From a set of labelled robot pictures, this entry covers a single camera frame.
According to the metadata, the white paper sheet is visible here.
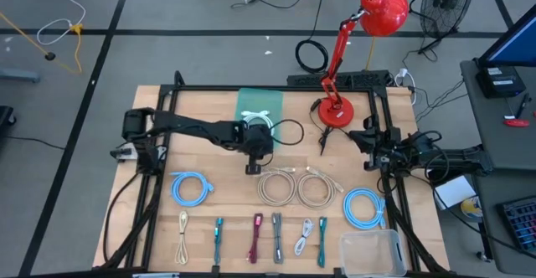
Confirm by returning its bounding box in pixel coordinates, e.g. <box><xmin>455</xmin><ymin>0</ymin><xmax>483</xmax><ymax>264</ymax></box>
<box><xmin>433</xmin><ymin>175</ymin><xmax>478</xmax><ymax>210</ymax></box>

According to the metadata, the white USB cable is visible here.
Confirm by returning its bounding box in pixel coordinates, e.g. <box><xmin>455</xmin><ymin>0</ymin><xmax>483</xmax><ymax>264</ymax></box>
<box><xmin>293</xmin><ymin>218</ymin><xmax>314</xmax><ymax>257</ymax></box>

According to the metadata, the black floor fan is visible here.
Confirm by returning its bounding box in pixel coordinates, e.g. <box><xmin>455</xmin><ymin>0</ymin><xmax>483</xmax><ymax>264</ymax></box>
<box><xmin>408</xmin><ymin>0</ymin><xmax>477</xmax><ymax>55</ymax></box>

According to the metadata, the black lamp power cord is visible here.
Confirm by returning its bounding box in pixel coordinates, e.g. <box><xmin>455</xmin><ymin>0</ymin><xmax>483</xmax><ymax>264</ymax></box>
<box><xmin>309</xmin><ymin>97</ymin><xmax>336</xmax><ymax>157</ymax></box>

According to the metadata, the yellow hanging cable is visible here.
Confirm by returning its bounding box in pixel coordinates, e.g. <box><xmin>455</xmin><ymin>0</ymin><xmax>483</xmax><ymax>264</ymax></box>
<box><xmin>365</xmin><ymin>0</ymin><xmax>399</xmax><ymax>70</ymax></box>

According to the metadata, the teal braided USB cable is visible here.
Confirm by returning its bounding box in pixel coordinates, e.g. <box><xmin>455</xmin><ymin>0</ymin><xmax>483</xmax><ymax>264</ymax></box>
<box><xmin>213</xmin><ymin>216</ymin><xmax>224</xmax><ymax>266</ymax></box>
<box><xmin>317</xmin><ymin>215</ymin><xmax>328</xmax><ymax>269</ymax></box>

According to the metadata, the black coiled floor cable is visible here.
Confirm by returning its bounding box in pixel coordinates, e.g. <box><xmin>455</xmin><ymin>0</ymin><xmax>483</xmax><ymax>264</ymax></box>
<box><xmin>295</xmin><ymin>0</ymin><xmax>330</xmax><ymax>75</ymax></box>

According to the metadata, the teal translucent plastic bin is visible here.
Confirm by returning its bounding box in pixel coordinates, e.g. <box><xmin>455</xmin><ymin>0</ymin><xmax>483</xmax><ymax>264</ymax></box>
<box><xmin>235</xmin><ymin>87</ymin><xmax>285</xmax><ymax>145</ymax></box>

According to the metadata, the cream USB cable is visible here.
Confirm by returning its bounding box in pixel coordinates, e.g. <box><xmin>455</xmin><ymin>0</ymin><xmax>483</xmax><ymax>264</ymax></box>
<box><xmin>174</xmin><ymin>209</ymin><xmax>189</xmax><ymax>265</ymax></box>

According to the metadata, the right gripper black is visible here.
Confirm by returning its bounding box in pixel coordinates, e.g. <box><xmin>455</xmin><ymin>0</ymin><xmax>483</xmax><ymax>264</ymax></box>
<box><xmin>349</xmin><ymin>115</ymin><xmax>404</xmax><ymax>172</ymax></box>

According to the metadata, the black keyboard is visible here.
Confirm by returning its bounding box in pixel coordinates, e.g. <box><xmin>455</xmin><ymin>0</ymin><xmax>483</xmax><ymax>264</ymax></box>
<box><xmin>496</xmin><ymin>196</ymin><xmax>536</xmax><ymax>254</ymax></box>

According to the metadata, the white floor cable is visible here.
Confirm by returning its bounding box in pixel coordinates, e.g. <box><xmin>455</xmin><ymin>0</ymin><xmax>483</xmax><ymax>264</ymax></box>
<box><xmin>36</xmin><ymin>0</ymin><xmax>87</xmax><ymax>46</ymax></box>

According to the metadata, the yellow floor cable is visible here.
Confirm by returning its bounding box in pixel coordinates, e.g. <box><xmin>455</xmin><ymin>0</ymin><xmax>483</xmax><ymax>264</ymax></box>
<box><xmin>0</xmin><ymin>12</ymin><xmax>85</xmax><ymax>75</ymax></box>

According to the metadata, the clear plastic bin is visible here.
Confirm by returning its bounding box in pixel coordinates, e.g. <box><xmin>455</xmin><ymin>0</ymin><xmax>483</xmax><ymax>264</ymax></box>
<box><xmin>338</xmin><ymin>229</ymin><xmax>408</xmax><ymax>278</ymax></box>

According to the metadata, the black-white braided USB cable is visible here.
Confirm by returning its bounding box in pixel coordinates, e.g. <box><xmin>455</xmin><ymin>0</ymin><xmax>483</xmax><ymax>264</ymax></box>
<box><xmin>271</xmin><ymin>212</ymin><xmax>285</xmax><ymax>265</ymax></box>

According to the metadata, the magenta braided USB cable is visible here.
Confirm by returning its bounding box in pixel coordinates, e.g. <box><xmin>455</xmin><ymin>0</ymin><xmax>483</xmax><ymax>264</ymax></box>
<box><xmin>246</xmin><ymin>212</ymin><xmax>264</xmax><ymax>265</ymax></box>

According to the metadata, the black box with labels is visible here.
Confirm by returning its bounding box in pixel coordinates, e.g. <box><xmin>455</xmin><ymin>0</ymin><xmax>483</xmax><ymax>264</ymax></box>
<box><xmin>475</xmin><ymin>64</ymin><xmax>528</xmax><ymax>99</ymax></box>

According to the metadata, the grey desk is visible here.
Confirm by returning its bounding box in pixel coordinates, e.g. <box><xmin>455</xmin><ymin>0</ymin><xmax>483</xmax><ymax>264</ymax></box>
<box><xmin>471</xmin><ymin>167</ymin><xmax>536</xmax><ymax>277</ymax></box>
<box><xmin>459</xmin><ymin>59</ymin><xmax>536</xmax><ymax>170</ymax></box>

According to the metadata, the round yellow blue object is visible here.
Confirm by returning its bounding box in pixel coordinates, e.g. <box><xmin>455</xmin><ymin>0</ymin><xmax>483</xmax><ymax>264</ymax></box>
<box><xmin>460</xmin><ymin>196</ymin><xmax>485</xmax><ymax>220</ymax></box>

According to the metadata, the black metal table frame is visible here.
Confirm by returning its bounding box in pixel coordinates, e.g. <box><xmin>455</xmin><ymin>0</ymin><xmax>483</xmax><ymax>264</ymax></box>
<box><xmin>94</xmin><ymin>70</ymin><xmax>451</xmax><ymax>278</ymax></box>

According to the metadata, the black pen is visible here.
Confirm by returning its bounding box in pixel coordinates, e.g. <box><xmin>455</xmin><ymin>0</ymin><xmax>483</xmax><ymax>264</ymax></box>
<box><xmin>515</xmin><ymin>92</ymin><xmax>529</xmax><ymax>119</ymax></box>

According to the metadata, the red desk lamp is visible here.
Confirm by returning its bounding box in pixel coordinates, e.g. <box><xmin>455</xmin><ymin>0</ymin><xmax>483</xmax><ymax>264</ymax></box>
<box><xmin>317</xmin><ymin>0</ymin><xmax>410</xmax><ymax>129</ymax></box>

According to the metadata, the beige cable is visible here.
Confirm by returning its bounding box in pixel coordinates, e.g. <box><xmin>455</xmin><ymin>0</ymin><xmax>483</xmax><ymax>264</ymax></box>
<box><xmin>255</xmin><ymin>167</ymin><xmax>297</xmax><ymax>208</ymax></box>
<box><xmin>296</xmin><ymin>166</ymin><xmax>345</xmax><ymax>211</ymax></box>

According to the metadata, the blue ethernet cable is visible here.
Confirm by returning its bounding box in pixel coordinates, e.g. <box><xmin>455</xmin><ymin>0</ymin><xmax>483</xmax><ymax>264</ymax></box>
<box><xmin>343</xmin><ymin>187</ymin><xmax>387</xmax><ymax>231</ymax></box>
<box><xmin>169</xmin><ymin>171</ymin><xmax>215</xmax><ymax>208</ymax></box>

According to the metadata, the computer monitor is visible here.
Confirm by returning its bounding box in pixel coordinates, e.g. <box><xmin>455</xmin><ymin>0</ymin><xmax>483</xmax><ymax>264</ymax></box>
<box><xmin>477</xmin><ymin>3</ymin><xmax>536</xmax><ymax>69</ymax></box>

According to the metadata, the white plug with cable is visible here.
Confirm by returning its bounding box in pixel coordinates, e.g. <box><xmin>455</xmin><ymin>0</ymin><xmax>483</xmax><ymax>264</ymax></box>
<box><xmin>393</xmin><ymin>67</ymin><xmax>418</xmax><ymax>106</ymax></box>

